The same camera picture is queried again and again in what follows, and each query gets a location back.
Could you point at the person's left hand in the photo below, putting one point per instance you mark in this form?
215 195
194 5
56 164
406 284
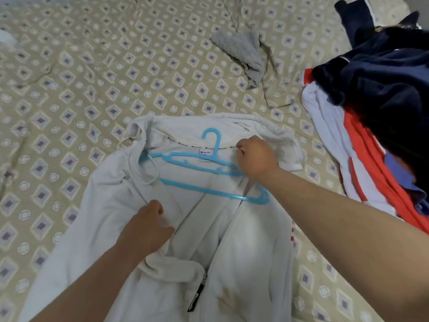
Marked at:
144 231

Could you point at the person's right hand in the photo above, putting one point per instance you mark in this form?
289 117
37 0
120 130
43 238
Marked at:
256 159

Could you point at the person's right fingers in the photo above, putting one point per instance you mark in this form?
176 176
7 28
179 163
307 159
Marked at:
242 154

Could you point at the person's left fingers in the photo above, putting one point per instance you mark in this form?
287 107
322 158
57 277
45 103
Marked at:
160 217

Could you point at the white zip hoodie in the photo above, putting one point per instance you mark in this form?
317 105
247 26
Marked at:
187 228

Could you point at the person's right forearm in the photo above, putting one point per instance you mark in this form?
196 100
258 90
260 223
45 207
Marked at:
348 241

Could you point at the person's left forearm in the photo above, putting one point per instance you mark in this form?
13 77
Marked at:
87 285

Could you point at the blue plastic clothes hanger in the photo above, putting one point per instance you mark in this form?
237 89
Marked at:
207 170

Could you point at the grey fuzzy cloth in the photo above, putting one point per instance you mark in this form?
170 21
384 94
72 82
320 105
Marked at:
243 53

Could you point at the white and red garment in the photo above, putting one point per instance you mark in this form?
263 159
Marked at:
355 157

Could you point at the beige diamond-patterned bed sheet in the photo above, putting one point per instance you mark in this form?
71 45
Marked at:
100 97

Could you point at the navy blue jacket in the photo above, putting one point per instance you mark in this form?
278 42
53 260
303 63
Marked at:
382 83

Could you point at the blue collared shirt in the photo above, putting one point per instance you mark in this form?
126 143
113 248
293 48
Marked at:
407 184

